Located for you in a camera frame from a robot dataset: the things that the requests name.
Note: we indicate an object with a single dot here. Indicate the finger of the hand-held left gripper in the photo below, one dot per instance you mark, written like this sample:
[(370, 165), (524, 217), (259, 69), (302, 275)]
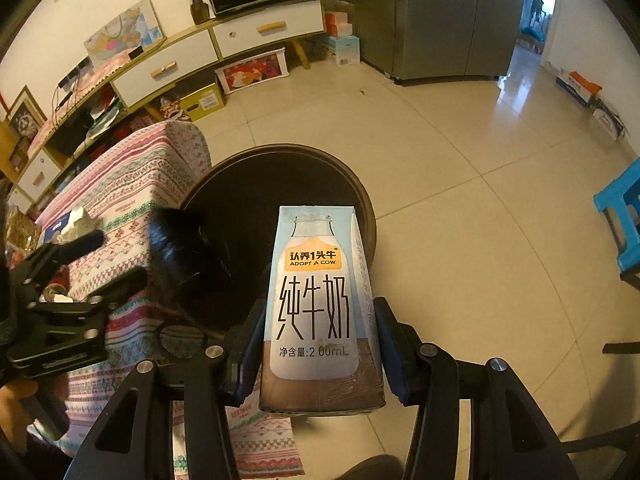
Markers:
[(65, 255), (112, 290)]

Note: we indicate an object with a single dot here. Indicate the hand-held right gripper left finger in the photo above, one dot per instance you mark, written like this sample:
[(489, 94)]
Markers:
[(244, 360)]

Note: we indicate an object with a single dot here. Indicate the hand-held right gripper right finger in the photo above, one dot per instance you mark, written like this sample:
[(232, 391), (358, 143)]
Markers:
[(395, 360)]

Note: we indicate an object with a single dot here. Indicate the blue paper carton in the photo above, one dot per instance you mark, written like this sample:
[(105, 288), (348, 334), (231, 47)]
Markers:
[(52, 230)]

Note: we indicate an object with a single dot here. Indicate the white wrapper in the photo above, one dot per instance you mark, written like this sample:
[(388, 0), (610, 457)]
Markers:
[(79, 220)]

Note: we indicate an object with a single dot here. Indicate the blue white milk carton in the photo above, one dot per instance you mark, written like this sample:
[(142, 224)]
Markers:
[(312, 310)]

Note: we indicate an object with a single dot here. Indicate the patterned tablecloth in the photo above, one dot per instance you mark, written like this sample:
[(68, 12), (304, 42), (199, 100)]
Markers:
[(135, 195)]

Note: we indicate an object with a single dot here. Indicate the black device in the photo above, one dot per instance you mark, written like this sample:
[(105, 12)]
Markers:
[(72, 132)]

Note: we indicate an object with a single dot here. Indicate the framed picture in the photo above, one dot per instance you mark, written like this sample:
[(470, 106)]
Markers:
[(25, 112)]

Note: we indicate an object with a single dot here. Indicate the yellow cardboard box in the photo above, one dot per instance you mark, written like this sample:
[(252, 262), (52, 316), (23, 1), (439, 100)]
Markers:
[(202, 102)]

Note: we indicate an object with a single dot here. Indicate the white yellow-trim TV cabinet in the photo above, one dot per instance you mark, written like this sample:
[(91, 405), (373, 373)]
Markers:
[(165, 67)]

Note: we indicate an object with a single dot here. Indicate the colourful map board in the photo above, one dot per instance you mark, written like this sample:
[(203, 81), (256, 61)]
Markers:
[(122, 32)]

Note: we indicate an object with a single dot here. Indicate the red white-framed picture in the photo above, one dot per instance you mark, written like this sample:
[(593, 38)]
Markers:
[(252, 70)]

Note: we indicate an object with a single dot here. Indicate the blue plastic stool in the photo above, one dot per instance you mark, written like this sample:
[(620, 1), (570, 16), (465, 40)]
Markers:
[(622, 210)]

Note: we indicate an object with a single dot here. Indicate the light blue box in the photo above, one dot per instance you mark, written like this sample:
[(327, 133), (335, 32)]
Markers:
[(344, 50)]

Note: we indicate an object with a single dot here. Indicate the white cardboard box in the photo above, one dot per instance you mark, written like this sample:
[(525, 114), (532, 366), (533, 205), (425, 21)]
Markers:
[(610, 122)]

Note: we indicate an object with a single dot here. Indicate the blue orange cardboard box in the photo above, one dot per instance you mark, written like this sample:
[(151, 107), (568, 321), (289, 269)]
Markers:
[(577, 86)]

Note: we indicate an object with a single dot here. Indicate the orange white box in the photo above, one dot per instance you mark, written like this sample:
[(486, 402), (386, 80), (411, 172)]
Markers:
[(339, 23)]

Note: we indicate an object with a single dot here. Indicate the grey refrigerator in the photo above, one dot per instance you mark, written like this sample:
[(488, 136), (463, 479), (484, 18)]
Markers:
[(440, 15)]

